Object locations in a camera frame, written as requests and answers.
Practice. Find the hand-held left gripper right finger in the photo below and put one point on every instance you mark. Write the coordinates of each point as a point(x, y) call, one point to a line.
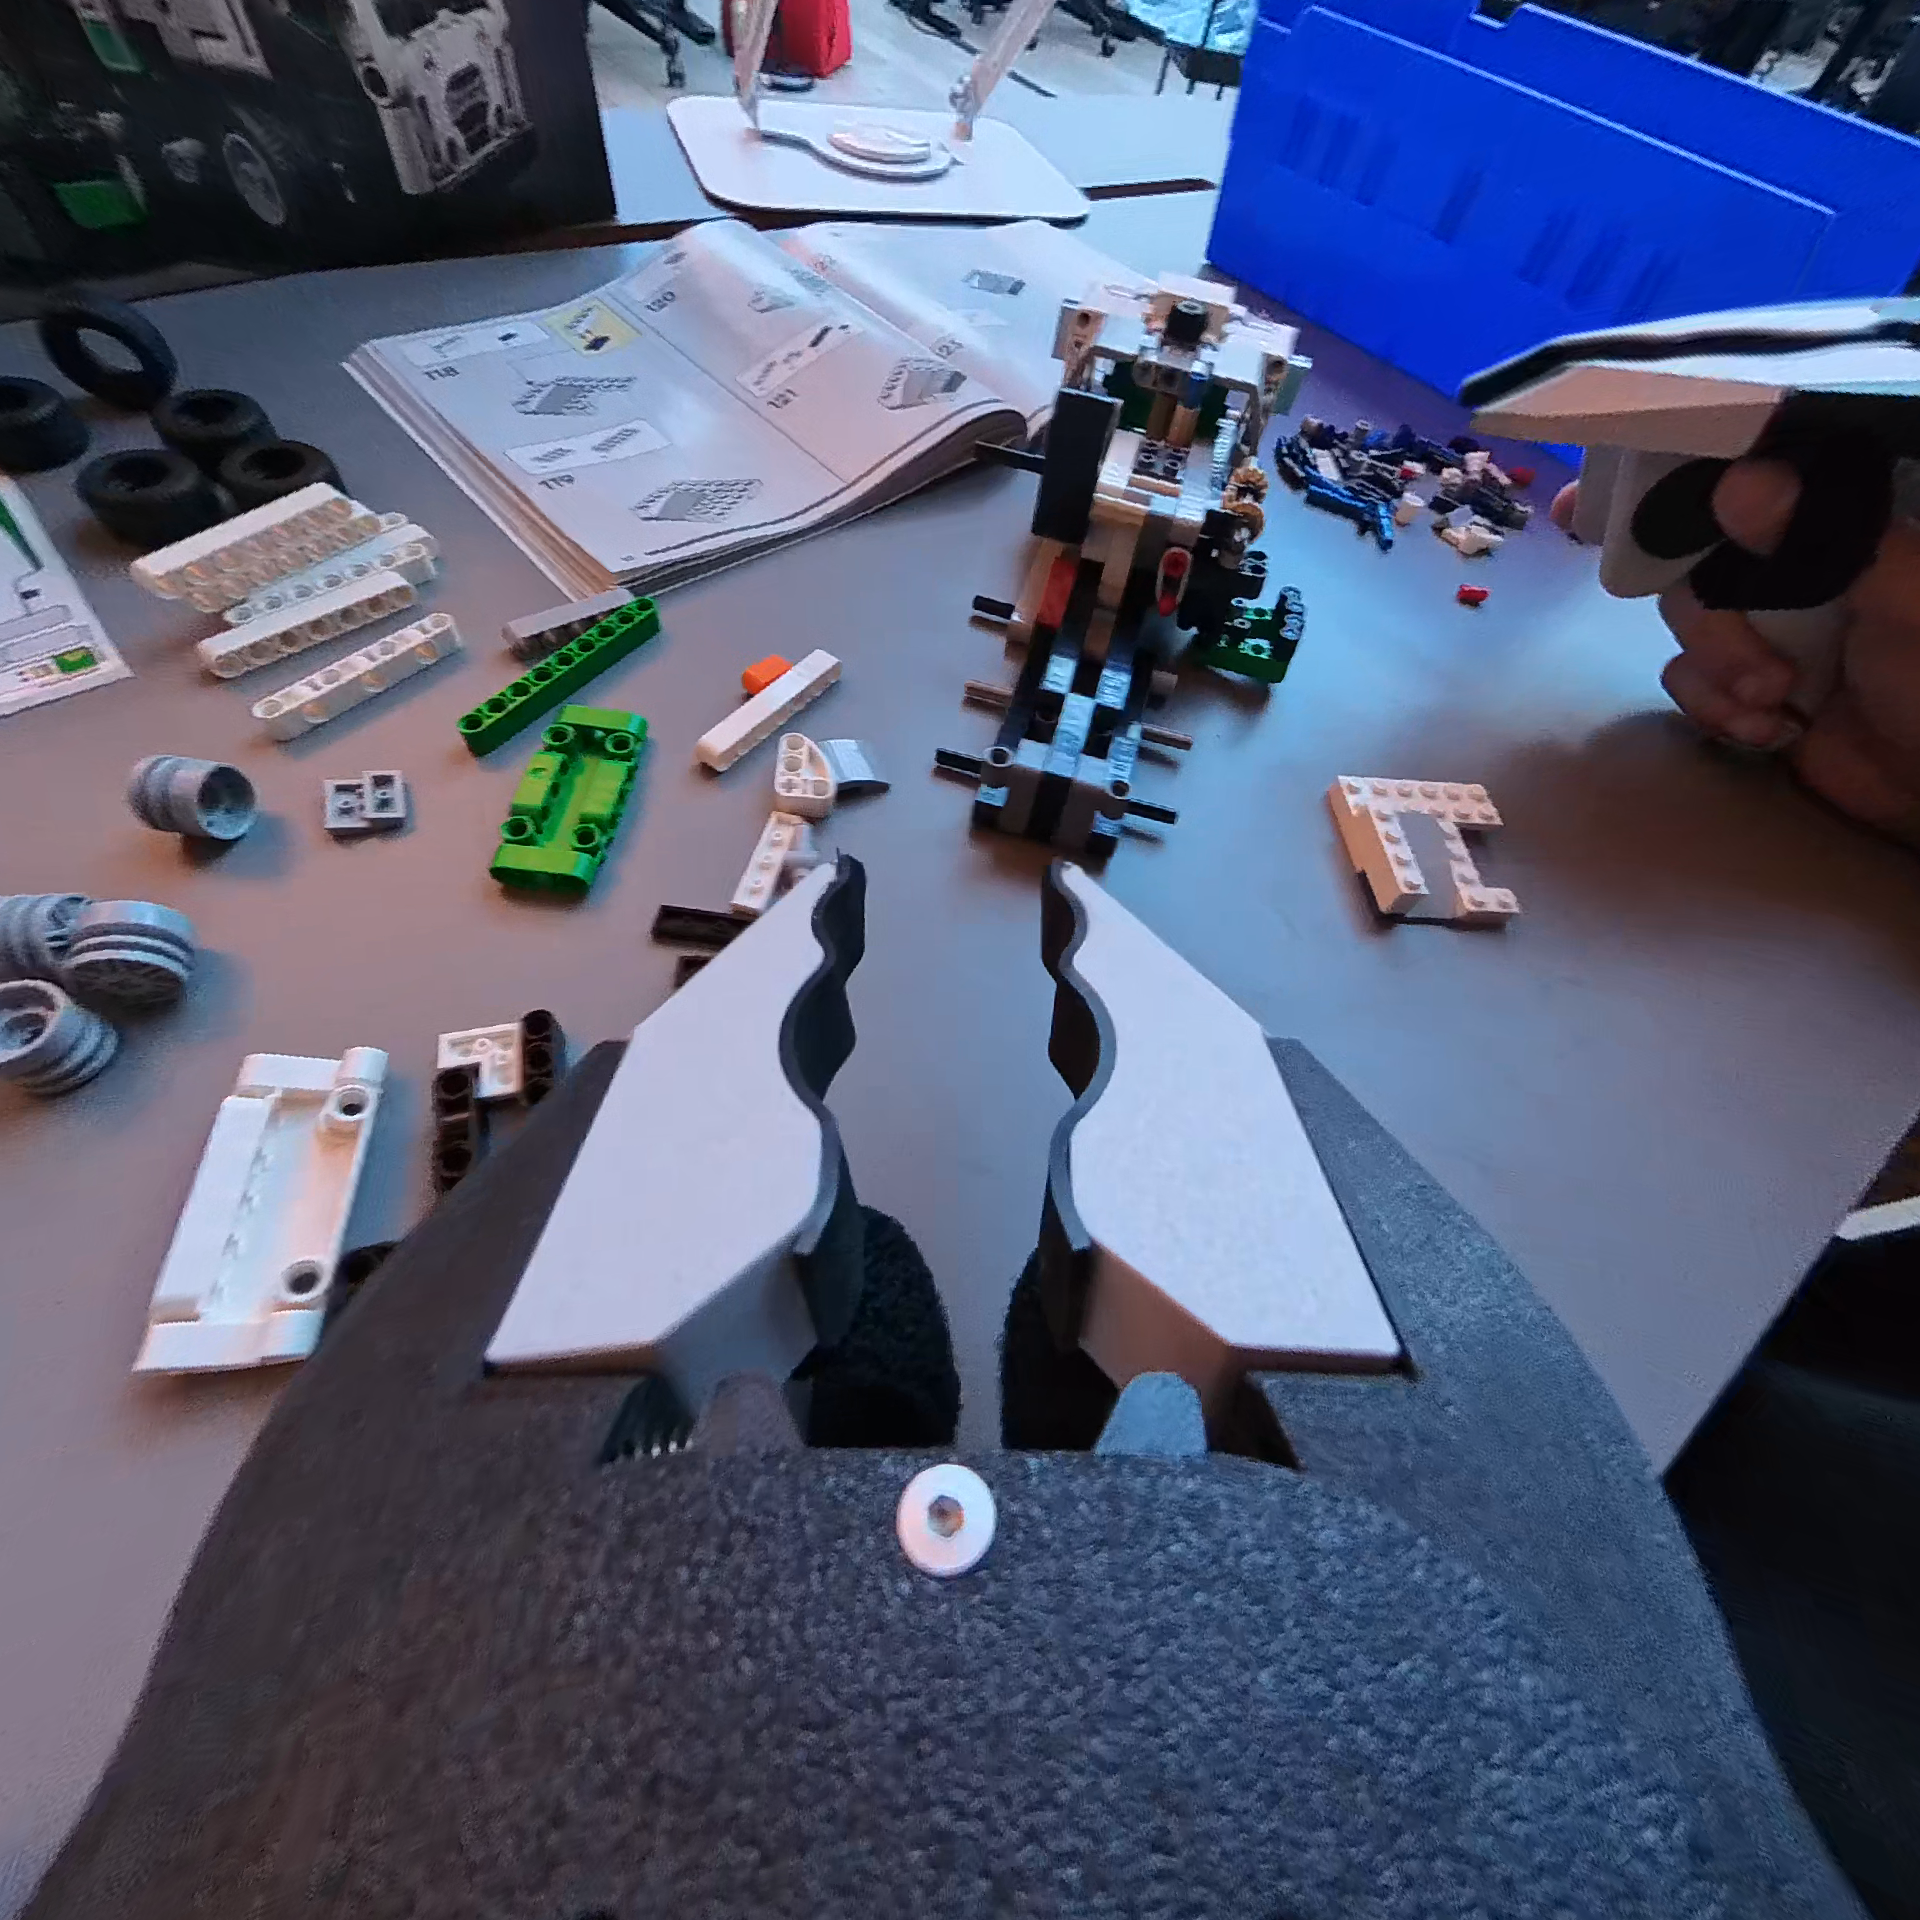
point(1215, 1171)

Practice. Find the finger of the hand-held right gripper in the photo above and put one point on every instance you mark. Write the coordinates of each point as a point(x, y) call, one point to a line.
point(1663, 406)
point(1727, 335)

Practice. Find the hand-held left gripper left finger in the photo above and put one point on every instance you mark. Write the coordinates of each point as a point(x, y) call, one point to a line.
point(704, 1171)

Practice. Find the white lego plate assembly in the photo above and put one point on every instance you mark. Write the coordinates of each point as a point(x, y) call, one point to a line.
point(1417, 842)

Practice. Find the pile of small lego pieces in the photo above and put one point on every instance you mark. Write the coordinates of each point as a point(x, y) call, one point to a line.
point(1395, 482)

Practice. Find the black white lego corner piece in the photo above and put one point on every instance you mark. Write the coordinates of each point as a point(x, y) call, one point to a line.
point(486, 1073)

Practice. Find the white lego connector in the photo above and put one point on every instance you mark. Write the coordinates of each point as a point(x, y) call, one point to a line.
point(770, 865)

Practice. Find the green lego panel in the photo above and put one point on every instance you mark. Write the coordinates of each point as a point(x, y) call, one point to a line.
point(569, 801)

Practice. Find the white triangular lego beam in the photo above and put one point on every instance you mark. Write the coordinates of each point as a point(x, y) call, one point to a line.
point(807, 771)

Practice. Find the grey curved lego slope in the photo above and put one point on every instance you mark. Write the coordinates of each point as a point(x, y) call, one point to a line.
point(865, 760)

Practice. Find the large white lego panel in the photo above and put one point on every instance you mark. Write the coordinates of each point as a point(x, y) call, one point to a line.
point(254, 1214)

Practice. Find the small orange lego piece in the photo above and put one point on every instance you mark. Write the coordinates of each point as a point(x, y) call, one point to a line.
point(764, 672)

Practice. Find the small grey lego plate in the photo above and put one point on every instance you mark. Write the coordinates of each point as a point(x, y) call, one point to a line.
point(366, 801)

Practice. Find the black grey lego vehicle chassis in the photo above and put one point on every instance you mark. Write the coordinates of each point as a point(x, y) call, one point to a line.
point(1125, 604)

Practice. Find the green lego beam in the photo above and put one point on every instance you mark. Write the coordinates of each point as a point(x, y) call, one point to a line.
point(554, 681)

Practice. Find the grey lego beam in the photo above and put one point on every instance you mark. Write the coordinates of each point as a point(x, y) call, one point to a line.
point(561, 616)

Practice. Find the long white lego beam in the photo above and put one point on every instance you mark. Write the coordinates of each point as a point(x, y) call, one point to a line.
point(247, 540)
point(308, 623)
point(359, 563)
point(359, 676)

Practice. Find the grey lego wheel rim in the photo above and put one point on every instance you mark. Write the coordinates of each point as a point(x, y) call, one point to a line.
point(37, 933)
point(189, 798)
point(54, 1038)
point(134, 956)

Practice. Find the lego instruction booklet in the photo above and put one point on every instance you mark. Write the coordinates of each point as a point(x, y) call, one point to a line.
point(719, 392)

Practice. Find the black rubber lego tyre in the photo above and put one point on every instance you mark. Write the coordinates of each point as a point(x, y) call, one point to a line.
point(211, 423)
point(147, 494)
point(104, 348)
point(37, 423)
point(284, 470)

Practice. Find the lego sticker sheet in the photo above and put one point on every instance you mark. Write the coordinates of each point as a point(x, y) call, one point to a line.
point(54, 631)

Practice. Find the dark lego set box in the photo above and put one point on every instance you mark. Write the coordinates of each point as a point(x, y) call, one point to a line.
point(300, 118)

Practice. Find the person's right hand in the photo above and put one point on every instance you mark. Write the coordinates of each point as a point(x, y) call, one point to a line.
point(1874, 706)

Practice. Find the blue plastic bin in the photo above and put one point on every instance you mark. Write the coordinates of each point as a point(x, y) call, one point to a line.
point(1769, 104)
point(1470, 210)

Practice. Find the white stand base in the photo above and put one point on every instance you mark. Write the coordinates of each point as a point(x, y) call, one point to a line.
point(870, 174)

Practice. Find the red background object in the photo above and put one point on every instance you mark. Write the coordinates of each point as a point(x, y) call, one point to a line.
point(807, 35)

